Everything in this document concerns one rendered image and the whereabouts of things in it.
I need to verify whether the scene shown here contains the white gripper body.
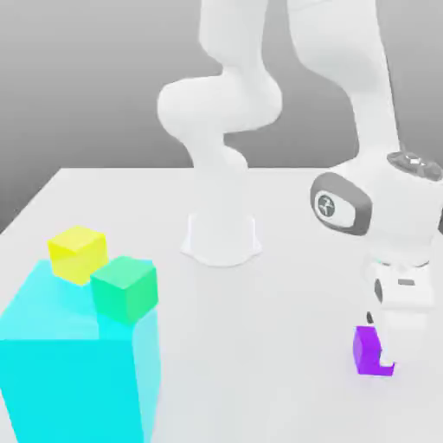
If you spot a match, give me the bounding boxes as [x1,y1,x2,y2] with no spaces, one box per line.
[375,305,436,343]

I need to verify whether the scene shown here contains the large cyan box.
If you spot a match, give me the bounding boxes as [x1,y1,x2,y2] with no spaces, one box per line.
[0,258,163,443]

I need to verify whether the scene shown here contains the small green cube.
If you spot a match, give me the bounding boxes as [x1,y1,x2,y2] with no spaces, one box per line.
[89,255,160,327]

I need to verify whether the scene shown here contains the small yellow cube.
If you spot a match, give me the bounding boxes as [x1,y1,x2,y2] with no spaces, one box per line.
[46,224,109,287]

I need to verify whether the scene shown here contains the small purple cube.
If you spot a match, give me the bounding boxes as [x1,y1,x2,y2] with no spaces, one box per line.
[352,324,396,377]

